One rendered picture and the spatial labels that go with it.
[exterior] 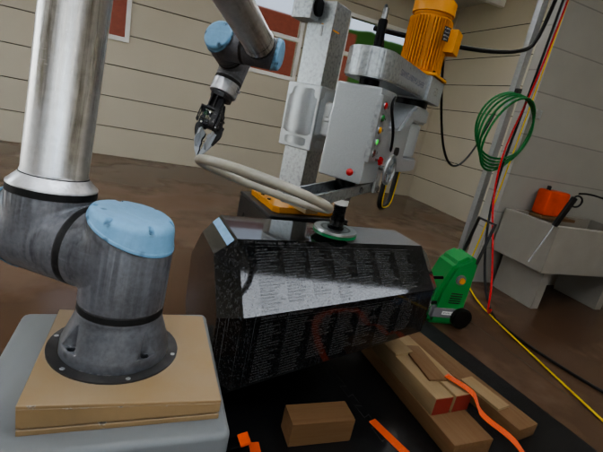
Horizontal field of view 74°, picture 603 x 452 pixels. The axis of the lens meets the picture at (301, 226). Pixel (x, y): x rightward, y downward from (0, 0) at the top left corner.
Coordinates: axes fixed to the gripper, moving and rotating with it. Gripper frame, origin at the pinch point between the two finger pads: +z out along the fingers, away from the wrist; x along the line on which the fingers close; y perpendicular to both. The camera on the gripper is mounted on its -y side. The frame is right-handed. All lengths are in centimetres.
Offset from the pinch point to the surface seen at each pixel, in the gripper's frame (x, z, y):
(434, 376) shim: 139, 51, -74
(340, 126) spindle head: 42, -41, -41
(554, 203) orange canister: 284, -128, -254
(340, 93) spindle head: 36, -54, -39
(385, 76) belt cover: 51, -64, -29
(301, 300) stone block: 54, 36, -37
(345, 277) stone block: 71, 20, -50
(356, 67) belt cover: 38, -63, -29
